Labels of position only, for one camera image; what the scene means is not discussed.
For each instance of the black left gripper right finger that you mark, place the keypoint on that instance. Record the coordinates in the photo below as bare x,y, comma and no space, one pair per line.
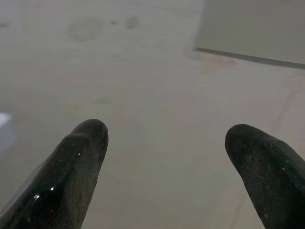
271,176

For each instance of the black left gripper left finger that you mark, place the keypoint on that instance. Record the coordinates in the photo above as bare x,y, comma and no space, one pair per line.
64,176

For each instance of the white box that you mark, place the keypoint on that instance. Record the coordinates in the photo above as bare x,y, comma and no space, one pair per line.
4,133

